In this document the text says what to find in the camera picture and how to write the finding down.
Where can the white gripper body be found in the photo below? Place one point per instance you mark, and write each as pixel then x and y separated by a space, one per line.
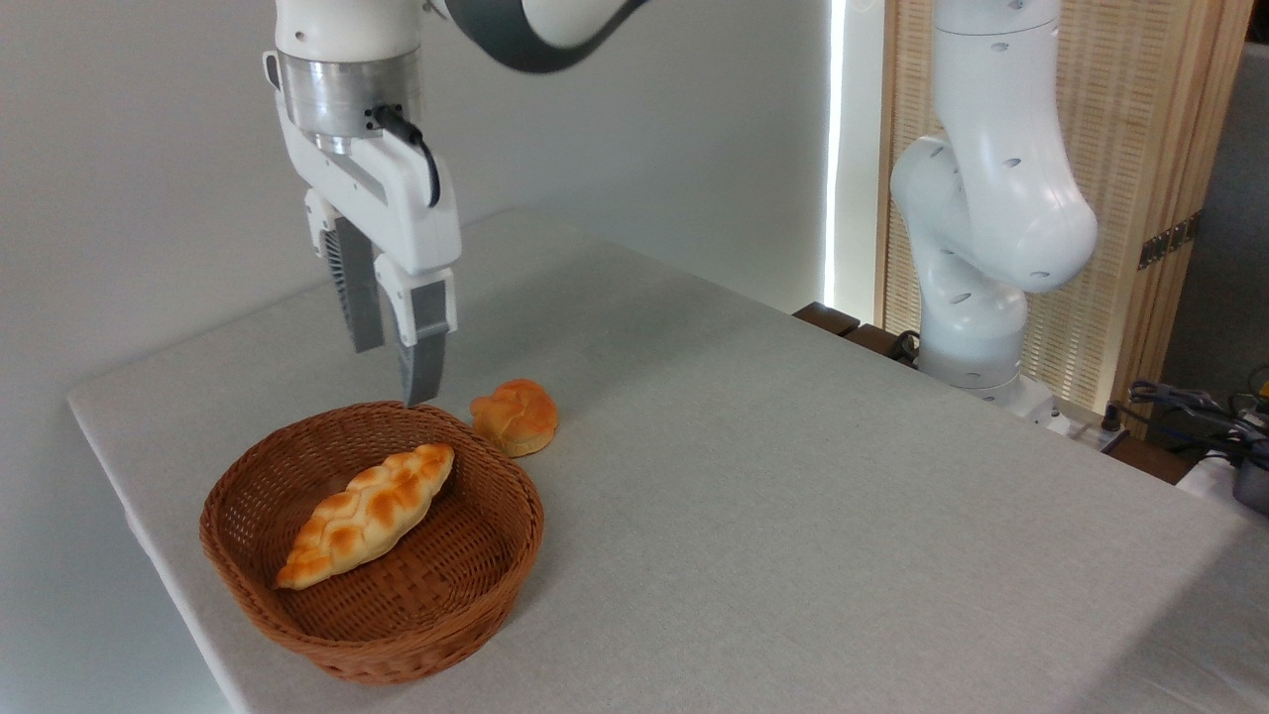
pixel 397 213

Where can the grey metal device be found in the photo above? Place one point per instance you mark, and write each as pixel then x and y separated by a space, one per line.
pixel 1254 481

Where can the long braided bread loaf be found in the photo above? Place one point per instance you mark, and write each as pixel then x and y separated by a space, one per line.
pixel 367 516

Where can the small round orange bread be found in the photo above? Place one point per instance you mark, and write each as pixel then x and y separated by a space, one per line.
pixel 518 416

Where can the dark brown wooden block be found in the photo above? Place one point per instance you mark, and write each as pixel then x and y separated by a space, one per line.
pixel 874 341
pixel 826 318

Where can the grey tablecloth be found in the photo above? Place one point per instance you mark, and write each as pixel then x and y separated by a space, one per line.
pixel 793 545

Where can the dark metal screen hinge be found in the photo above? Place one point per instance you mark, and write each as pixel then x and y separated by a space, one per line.
pixel 1170 240

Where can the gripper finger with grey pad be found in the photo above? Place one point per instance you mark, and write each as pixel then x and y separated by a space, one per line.
pixel 359 293
pixel 424 337

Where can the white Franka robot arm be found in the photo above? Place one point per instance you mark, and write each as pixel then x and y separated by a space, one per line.
pixel 991 198

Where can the brown wicker basket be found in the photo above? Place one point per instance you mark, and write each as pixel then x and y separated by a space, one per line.
pixel 436 605

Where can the wooden slatted folding screen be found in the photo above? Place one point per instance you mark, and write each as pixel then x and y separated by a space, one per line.
pixel 1150 119

